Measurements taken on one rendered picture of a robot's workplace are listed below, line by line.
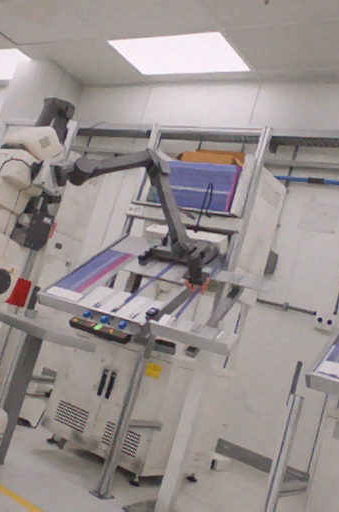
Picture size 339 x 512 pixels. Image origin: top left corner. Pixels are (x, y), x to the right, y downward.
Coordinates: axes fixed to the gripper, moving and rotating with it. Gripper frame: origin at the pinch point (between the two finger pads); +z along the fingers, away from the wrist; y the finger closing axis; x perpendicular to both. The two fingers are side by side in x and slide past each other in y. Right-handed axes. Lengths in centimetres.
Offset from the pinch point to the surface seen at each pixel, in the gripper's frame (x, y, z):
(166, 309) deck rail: 4.6, 15.2, 10.8
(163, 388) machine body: 18, 15, 48
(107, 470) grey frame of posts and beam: 65, 14, 50
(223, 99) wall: -277, 123, 20
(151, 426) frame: 36, 11, 53
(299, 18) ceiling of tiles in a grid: -229, 36, -58
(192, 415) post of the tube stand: 37, -13, 34
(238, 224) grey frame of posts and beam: -57, 7, 0
